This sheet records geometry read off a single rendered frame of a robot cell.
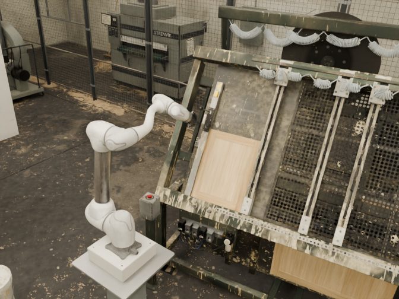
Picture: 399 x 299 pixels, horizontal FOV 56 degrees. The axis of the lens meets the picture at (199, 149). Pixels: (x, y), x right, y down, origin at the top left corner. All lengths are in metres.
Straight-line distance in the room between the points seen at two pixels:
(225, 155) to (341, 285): 1.34
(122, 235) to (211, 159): 0.97
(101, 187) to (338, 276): 1.90
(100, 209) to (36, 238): 1.74
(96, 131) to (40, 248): 2.02
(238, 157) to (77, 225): 2.05
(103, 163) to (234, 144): 1.07
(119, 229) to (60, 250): 1.61
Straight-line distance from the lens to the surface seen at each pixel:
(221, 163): 2.98
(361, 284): 3.22
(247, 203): 2.85
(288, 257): 3.23
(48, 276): 3.81
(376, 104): 2.86
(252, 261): 3.33
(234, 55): 3.07
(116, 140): 2.21
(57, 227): 4.30
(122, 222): 2.46
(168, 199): 3.09
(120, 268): 2.53
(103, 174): 2.46
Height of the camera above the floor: 2.66
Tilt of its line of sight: 28 degrees down
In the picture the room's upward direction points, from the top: 3 degrees clockwise
